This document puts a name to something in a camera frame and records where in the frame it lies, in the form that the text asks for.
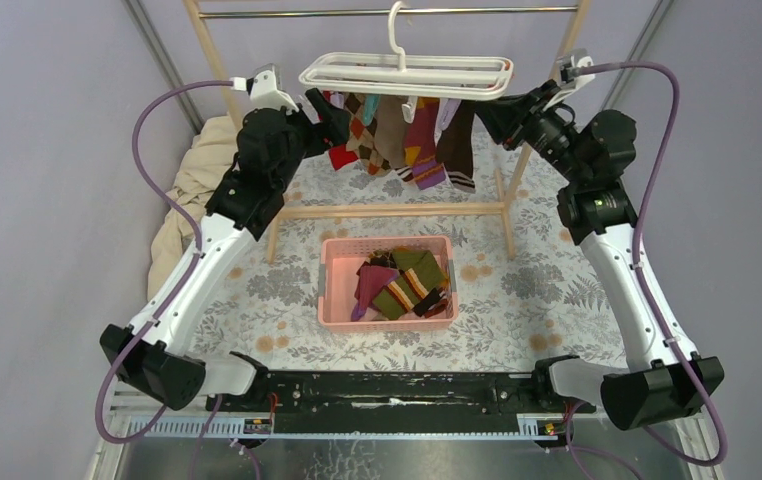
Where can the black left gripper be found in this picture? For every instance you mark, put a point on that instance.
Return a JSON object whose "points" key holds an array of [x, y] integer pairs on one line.
{"points": [[319, 134]]}

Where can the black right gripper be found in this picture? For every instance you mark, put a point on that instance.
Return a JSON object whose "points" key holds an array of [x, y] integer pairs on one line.
{"points": [[502, 115]]}

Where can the pink plastic basket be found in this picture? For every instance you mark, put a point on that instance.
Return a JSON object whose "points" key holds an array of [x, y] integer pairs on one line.
{"points": [[337, 281]]}

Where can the green orange sock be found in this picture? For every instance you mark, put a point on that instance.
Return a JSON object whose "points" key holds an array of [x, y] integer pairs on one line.
{"points": [[420, 272]]}

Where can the green maroon striped sock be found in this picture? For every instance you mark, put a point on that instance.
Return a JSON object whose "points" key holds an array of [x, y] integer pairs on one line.
{"points": [[400, 296]]}

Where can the brown yellow argyle sock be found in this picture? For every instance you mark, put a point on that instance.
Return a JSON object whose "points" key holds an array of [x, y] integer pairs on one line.
{"points": [[434, 298]]}

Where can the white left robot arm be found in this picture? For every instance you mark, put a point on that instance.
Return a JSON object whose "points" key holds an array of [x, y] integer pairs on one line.
{"points": [[151, 354]]}

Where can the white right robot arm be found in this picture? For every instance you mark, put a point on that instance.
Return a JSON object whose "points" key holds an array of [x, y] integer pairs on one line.
{"points": [[666, 378]]}

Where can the white clip sock hanger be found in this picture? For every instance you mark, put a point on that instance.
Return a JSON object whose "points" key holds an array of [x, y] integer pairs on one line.
{"points": [[475, 78]]}

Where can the red sock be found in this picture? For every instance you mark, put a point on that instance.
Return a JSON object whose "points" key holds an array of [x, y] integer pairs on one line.
{"points": [[340, 157]]}

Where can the orange beige argyle sock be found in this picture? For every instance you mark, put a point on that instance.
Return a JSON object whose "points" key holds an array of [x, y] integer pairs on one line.
{"points": [[362, 129]]}

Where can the grey maroon striped sock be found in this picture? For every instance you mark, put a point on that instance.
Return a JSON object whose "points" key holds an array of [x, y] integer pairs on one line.
{"points": [[390, 135]]}

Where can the wooden clothes rack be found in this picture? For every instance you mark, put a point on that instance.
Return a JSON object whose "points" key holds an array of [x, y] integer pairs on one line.
{"points": [[506, 189]]}

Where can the dark brown striped sock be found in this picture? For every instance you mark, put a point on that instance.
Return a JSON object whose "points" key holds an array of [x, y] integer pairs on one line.
{"points": [[454, 148]]}

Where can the maroon purple striped sock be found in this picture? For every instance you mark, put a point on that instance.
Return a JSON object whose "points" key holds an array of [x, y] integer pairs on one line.
{"points": [[420, 147]]}

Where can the beige crumpled cloth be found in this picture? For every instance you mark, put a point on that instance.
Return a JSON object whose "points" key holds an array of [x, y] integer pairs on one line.
{"points": [[200, 172]]}

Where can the floral patterned mat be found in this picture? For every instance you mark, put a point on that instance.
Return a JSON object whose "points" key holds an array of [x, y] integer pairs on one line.
{"points": [[524, 295]]}

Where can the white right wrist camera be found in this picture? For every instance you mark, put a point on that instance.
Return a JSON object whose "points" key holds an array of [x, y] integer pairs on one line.
{"points": [[570, 79]]}

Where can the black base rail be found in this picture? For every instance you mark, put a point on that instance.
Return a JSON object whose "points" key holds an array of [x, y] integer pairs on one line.
{"points": [[371, 403]]}

